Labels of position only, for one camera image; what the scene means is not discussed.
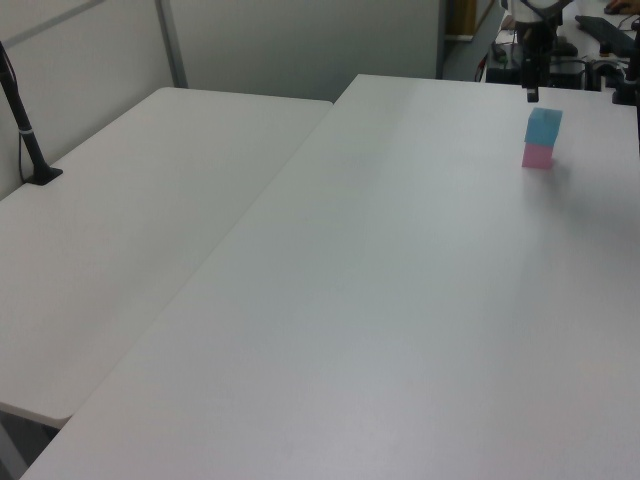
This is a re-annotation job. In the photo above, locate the blue cube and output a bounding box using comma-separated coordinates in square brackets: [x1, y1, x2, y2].
[523, 106, 564, 148]

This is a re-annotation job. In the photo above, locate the black equipment box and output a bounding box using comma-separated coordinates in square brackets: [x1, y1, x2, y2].
[486, 58, 601, 92]

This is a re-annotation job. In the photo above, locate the grey partition frame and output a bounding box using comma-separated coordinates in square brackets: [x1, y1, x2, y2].
[0, 0, 189, 89]

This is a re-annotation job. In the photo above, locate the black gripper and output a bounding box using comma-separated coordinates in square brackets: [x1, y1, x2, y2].
[514, 19, 564, 104]

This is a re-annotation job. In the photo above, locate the pink cube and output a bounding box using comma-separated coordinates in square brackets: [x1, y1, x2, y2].
[520, 141, 556, 171]

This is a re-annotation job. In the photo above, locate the brown cardboard panel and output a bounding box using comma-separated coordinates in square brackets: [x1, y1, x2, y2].
[444, 0, 495, 37]

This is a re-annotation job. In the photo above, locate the black camera stand pole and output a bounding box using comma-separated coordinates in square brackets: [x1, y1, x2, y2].
[0, 40, 64, 187]
[610, 38, 640, 106]

